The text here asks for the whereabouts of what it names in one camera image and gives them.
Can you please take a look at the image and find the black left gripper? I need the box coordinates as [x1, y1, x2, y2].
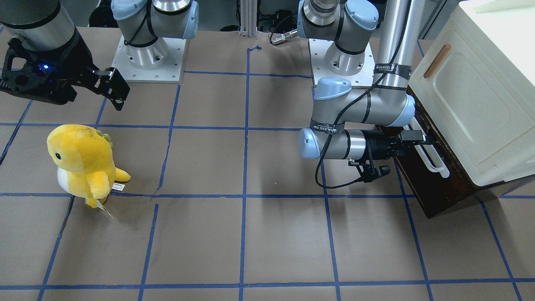
[364, 130, 439, 160]

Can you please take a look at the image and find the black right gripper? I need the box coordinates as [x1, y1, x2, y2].
[0, 30, 130, 111]

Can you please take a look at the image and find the white drawer handle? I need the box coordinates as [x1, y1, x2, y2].
[406, 117, 450, 179]

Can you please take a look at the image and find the dark wooden drawer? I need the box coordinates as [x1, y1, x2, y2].
[394, 87, 506, 218]

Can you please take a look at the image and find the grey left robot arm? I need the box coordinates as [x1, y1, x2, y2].
[297, 0, 425, 161]

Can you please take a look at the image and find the cream plastic cabinet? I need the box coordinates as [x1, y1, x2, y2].
[409, 0, 535, 186]

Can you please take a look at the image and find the yellow plush dinosaur toy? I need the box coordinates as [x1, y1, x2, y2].
[46, 124, 131, 210]

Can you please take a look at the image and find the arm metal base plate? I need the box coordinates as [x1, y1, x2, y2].
[112, 36, 188, 84]
[309, 39, 376, 89]

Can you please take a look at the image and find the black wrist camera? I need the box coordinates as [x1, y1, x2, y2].
[348, 159, 390, 184]

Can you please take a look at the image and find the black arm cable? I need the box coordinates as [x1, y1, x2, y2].
[314, 0, 412, 189]

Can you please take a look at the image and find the brown wooden cabinet handle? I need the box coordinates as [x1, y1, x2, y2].
[423, 44, 451, 79]

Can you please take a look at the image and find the aluminium frame post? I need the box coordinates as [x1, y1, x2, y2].
[239, 0, 258, 40]

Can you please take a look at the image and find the silver cable connector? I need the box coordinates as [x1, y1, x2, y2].
[270, 31, 298, 46]

